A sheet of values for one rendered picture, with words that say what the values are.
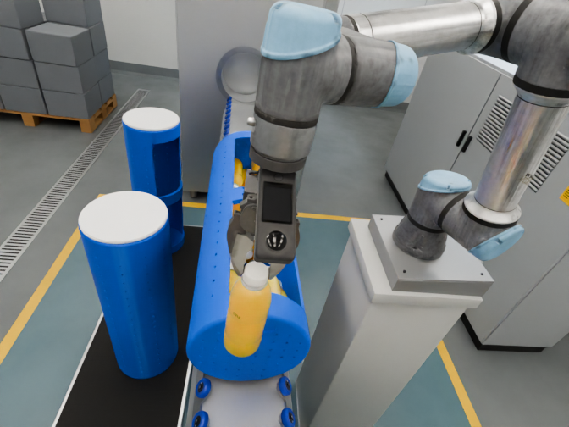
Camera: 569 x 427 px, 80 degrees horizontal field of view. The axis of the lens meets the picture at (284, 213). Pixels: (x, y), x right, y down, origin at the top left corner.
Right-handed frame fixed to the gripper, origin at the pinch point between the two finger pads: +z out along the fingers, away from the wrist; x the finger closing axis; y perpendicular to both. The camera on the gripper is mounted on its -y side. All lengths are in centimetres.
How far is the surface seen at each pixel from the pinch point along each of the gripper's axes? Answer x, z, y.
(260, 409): -8, 50, 3
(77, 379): 66, 129, 48
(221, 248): 6.7, 21.3, 28.3
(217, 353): 4.2, 34.2, 7.4
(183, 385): 18, 127, 47
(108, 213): 47, 39, 58
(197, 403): 7, 51, 4
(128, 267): 37, 50, 46
